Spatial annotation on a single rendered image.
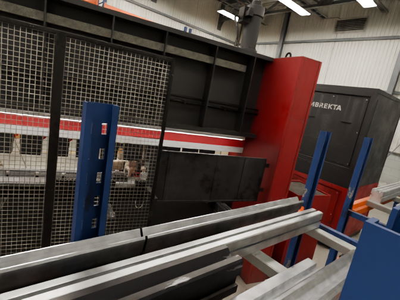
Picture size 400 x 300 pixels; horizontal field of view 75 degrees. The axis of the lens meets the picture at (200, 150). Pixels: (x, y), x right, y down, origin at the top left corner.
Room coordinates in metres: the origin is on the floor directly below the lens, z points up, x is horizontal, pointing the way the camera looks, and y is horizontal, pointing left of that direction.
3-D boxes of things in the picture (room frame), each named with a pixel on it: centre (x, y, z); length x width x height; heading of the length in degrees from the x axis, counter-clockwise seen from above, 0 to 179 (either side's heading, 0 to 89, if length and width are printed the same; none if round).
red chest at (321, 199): (2.92, -1.20, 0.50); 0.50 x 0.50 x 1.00; 27
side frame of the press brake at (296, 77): (2.84, -0.65, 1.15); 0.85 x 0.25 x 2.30; 27
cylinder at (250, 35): (2.68, -0.23, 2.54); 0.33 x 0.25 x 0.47; 117
